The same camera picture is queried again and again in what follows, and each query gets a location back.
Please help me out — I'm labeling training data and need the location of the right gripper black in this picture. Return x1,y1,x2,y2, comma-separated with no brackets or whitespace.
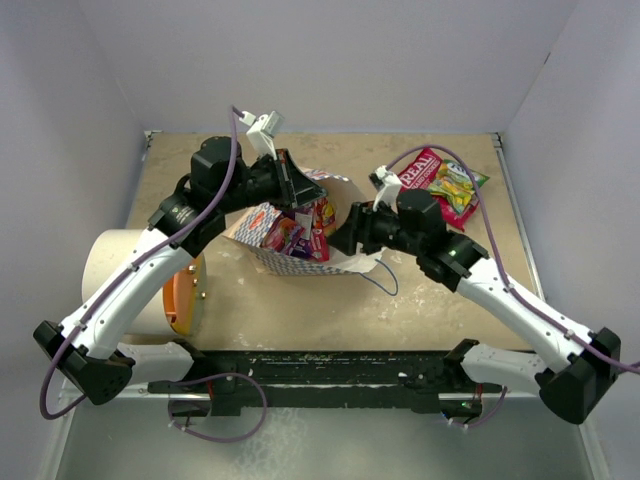
327,198,424,256

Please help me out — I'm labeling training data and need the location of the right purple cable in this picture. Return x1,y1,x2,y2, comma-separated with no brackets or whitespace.
384,144,640,375

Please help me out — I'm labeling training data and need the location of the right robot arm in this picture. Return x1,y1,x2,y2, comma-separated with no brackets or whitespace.
328,189,621,425

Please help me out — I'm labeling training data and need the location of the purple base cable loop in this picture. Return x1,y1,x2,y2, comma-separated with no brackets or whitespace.
167,370,270,444

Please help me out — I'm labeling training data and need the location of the purple white snack packet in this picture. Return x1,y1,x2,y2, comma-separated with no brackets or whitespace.
260,211,330,263

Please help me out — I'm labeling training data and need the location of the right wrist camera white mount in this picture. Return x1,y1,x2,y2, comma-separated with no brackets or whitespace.
369,166,403,212

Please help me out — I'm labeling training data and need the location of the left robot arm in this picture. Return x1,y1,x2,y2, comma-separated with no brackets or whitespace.
33,136,327,405

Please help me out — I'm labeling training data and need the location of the aluminium table frame rail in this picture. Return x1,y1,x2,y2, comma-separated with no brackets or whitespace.
490,132,546,300

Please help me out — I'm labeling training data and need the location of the white cylinder orange lid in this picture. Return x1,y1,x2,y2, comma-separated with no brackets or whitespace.
82,229,207,338

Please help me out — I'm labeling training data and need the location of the orange snack packet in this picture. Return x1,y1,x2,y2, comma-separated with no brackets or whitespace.
313,197,336,237

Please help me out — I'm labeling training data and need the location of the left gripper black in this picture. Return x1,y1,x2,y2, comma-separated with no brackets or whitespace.
218,149,328,215

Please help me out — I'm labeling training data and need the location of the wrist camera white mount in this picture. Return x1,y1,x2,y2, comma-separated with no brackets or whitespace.
369,166,403,212
240,111,285,159

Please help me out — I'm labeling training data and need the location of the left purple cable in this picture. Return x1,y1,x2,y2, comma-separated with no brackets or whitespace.
38,104,246,421

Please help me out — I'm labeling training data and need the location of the green yellow candy packet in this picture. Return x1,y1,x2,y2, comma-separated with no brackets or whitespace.
427,159,489,215

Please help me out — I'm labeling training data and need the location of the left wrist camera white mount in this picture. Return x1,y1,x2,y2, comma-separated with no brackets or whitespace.
240,111,285,159

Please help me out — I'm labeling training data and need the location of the blue checkered paper bag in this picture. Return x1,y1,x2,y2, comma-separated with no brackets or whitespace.
223,169,399,296

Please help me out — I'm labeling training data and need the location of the pink cookie snack packet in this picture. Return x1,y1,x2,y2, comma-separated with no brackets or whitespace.
398,148,478,232

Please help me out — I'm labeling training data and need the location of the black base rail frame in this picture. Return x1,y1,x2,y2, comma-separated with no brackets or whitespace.
148,350,500,417

